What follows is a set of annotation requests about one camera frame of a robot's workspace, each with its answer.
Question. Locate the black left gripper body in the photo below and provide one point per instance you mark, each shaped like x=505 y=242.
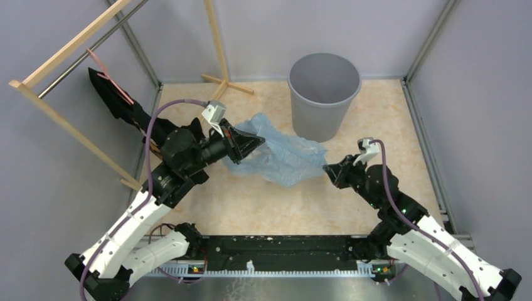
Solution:
x=230 y=144

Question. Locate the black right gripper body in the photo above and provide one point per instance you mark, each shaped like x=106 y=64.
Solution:
x=350 y=175

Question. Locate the light blue plastic trash bag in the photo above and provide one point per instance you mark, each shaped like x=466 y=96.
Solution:
x=282 y=159

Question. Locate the grey plastic trash bin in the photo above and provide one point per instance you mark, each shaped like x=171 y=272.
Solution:
x=322 y=87

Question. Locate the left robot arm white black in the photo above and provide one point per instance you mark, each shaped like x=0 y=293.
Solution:
x=108 y=269

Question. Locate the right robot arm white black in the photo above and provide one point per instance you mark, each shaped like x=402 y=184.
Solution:
x=407 y=232

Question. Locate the black cloth garment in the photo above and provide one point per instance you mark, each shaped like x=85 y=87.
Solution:
x=131 y=114

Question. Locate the pink clothes hanger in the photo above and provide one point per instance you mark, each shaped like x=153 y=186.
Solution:
x=107 y=76

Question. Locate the metal rack rod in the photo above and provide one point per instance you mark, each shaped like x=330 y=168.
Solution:
x=119 y=24

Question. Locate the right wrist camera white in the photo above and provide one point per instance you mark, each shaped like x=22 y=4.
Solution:
x=368 y=149

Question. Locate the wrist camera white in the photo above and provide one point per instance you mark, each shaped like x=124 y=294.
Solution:
x=368 y=149
x=213 y=114

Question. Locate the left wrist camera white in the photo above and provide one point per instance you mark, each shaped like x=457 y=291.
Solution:
x=213 y=114

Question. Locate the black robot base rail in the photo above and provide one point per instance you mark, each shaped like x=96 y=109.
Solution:
x=289 y=256

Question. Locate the aluminium corner frame post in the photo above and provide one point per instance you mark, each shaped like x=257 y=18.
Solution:
x=432 y=36

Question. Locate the wooden clothes rack frame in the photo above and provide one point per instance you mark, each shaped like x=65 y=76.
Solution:
x=164 y=43

